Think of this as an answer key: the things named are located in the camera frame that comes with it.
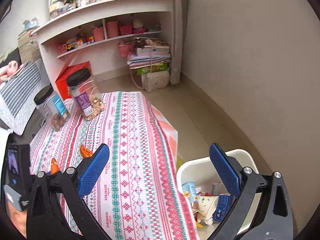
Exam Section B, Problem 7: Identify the dark blue cardboard box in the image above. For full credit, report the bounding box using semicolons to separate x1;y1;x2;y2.
213;194;234;223

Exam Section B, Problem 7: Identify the white paper cup green print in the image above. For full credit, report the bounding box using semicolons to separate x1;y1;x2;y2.
197;196;219;225

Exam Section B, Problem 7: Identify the light blue milk carton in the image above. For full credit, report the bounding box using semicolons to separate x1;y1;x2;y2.
182;182;198;205

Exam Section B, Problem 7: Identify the white trash bin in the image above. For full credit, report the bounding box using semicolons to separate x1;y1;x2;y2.
176;149;261;234

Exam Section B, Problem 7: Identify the person's left hand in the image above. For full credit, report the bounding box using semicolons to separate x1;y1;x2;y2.
8;202;27;238

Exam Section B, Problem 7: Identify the patterned striped tablecloth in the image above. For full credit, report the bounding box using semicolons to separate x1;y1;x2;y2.
30;92;198;239

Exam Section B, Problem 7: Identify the clear jar blue label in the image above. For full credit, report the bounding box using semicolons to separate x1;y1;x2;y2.
34;85;69;131

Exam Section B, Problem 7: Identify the clear jar purple label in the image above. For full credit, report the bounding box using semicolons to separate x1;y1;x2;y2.
69;69;105;120

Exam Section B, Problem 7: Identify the striped grey sofa cover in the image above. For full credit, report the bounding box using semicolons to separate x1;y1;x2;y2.
1;59;49;135

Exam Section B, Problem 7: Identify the red gift box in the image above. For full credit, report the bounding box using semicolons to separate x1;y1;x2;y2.
55;55;92;101

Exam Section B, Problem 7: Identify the pink plush toy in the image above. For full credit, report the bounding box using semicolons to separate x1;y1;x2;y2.
0;61;18;82

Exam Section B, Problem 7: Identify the stack of books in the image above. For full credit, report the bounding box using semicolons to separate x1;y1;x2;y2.
17;28;41;63

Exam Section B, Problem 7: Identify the pink plastic basket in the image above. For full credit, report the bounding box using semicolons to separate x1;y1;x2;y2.
118;43;135;57

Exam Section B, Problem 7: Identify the pile of papers on floor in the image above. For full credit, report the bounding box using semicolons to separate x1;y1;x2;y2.
127;37;171;69

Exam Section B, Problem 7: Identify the white bookshelf unit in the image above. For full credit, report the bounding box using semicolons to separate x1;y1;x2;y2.
33;0;175;86

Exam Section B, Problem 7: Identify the beige curtain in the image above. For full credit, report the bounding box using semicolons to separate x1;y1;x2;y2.
170;0;187;85

